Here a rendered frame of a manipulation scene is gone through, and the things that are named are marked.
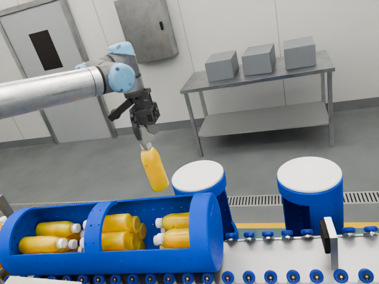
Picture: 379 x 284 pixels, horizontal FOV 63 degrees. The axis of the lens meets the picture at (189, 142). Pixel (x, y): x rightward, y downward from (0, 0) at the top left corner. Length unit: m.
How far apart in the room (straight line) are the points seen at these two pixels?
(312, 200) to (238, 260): 0.41
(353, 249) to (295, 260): 0.21
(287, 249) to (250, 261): 0.15
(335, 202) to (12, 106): 1.27
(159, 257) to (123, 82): 0.62
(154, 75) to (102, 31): 0.92
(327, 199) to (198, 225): 0.63
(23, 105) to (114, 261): 0.68
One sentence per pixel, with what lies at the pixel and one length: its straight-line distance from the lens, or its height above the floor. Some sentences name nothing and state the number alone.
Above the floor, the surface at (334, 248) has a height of 1.03.
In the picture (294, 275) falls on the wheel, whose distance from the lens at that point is 1.20.
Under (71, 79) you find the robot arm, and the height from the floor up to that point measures 1.78.
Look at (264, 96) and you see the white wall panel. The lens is 4.37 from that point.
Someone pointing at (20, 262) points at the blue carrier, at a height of 1.12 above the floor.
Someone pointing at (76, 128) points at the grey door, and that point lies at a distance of 5.54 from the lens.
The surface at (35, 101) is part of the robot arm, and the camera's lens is 0.78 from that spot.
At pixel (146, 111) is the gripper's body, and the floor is 1.59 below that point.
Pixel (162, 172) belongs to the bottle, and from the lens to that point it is 1.15.
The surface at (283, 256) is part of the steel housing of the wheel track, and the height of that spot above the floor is 0.93.
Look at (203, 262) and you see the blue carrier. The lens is 1.12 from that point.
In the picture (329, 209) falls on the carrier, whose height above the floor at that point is 0.92.
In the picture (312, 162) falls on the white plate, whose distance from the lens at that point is 1.60.
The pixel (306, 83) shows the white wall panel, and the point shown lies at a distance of 4.34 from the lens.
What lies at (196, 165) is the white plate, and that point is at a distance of 1.71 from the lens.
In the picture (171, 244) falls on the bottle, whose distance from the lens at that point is 1.17.
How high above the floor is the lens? 1.91
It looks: 26 degrees down
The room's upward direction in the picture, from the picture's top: 15 degrees counter-clockwise
